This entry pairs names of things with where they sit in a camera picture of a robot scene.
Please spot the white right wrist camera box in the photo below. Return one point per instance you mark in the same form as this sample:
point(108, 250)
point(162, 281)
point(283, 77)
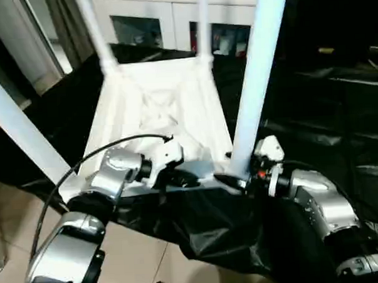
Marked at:
point(271, 150)

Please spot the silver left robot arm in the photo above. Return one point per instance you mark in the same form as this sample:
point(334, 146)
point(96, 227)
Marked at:
point(112, 176)

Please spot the grey curtain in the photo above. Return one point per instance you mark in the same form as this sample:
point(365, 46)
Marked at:
point(68, 27)

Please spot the small yellow label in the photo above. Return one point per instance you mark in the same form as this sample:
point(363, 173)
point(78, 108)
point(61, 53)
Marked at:
point(326, 50)

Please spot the glass door with grey frame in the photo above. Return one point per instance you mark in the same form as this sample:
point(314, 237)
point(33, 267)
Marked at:
point(24, 45)

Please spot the black shiny mat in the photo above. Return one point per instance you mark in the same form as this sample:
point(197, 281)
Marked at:
point(317, 126)

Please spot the white plastic table top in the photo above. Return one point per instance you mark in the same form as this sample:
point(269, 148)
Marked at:
point(159, 111)

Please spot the red bottle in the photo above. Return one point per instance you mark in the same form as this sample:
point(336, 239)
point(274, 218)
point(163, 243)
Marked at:
point(193, 41)

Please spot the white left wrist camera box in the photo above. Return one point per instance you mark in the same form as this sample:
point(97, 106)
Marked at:
point(169, 155)

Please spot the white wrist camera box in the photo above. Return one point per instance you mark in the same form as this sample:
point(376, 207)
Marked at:
point(271, 150)
point(169, 155)

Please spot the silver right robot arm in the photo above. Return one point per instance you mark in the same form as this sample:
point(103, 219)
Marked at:
point(329, 198)

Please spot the white glass-door cabinet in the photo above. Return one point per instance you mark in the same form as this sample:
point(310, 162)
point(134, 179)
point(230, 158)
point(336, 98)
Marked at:
point(171, 13)

